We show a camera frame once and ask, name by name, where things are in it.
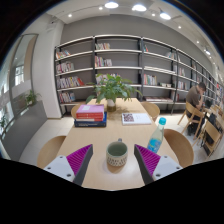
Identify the pink book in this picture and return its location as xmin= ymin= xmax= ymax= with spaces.
xmin=75 ymin=104 xmax=105 ymax=116

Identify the grey bookshelf unit with books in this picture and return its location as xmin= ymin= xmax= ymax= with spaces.
xmin=54 ymin=34 xmax=224 ymax=116

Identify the clear water bottle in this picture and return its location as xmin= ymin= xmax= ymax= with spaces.
xmin=146 ymin=117 xmax=167 ymax=154

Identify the red book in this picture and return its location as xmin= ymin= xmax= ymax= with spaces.
xmin=75 ymin=113 xmax=105 ymax=122

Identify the white booklet with square print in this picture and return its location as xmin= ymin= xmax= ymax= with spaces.
xmin=121 ymin=112 xmax=153 ymax=126

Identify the dark blue book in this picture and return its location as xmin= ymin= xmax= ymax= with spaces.
xmin=73 ymin=111 xmax=108 ymax=128

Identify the group of wooden chairs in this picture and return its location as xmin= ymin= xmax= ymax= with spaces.
xmin=176 ymin=101 xmax=224 ymax=158

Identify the person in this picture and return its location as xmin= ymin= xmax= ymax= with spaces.
xmin=185 ymin=82 xmax=208 ymax=134

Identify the group of ceiling lights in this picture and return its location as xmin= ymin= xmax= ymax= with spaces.
xmin=66 ymin=1 xmax=213 ymax=56

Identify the small potted plant by window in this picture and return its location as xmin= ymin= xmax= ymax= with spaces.
xmin=24 ymin=89 xmax=42 ymax=107

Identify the patterned ceramic mug, green inside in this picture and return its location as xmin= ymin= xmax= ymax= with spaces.
xmin=105 ymin=138 xmax=129 ymax=168

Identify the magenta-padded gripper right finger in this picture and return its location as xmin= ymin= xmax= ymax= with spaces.
xmin=133 ymin=143 xmax=183 ymax=186

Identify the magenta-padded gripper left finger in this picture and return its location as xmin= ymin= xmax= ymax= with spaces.
xmin=43 ymin=143 xmax=94 ymax=187

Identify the tan wooden chair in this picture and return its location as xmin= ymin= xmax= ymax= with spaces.
xmin=163 ymin=128 xmax=195 ymax=168
xmin=36 ymin=134 xmax=68 ymax=169
xmin=140 ymin=101 xmax=161 ymax=123
xmin=70 ymin=103 xmax=84 ymax=120

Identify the green potted plant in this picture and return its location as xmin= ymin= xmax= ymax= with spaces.
xmin=85 ymin=73 xmax=143 ymax=113

